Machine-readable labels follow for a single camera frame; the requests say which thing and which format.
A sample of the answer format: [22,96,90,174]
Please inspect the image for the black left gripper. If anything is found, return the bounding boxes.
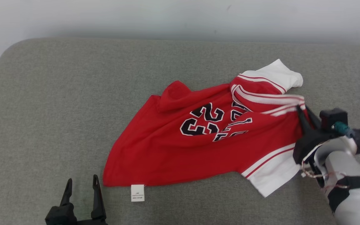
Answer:
[45,174,109,225]

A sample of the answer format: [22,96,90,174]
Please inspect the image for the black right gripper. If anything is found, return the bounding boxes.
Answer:
[293,105,337,165]

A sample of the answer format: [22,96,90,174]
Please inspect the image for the red jersey number 23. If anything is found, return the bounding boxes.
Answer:
[102,59,307,198]

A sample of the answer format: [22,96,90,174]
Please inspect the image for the grey fabric sofa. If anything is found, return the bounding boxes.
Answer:
[0,37,360,225]

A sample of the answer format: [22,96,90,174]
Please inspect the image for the thin red white wires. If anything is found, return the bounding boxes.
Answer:
[301,142,351,189]

